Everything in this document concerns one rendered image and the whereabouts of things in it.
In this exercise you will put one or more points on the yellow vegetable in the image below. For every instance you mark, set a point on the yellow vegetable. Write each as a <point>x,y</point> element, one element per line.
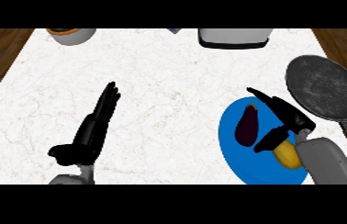
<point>288,155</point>

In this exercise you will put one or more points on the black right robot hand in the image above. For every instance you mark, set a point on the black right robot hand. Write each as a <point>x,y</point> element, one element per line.
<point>288,116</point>

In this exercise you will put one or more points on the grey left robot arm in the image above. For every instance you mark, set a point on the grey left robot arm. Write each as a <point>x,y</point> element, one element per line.
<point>74,175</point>

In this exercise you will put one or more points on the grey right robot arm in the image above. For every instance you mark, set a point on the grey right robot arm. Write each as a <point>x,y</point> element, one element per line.
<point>322,160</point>

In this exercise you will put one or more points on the white and black appliance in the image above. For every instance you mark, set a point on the white and black appliance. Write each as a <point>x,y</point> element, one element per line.
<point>233,38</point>

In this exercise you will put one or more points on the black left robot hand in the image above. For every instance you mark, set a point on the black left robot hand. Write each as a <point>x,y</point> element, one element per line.
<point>91,132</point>

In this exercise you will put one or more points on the blue plate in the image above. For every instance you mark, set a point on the blue plate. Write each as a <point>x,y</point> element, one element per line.
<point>252,160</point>

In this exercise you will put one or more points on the dark grey pan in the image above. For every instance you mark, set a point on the dark grey pan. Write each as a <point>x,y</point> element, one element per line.
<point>322,88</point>

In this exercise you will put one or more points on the dark purple eggplant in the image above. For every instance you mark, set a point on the dark purple eggplant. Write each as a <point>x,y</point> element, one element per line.
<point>248,126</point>

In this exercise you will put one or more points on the small grey blue object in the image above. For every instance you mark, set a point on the small grey blue object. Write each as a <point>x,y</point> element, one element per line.
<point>174,30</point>

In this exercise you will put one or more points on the grey plant pot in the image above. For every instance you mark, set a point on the grey plant pot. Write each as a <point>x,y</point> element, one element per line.
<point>72,35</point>

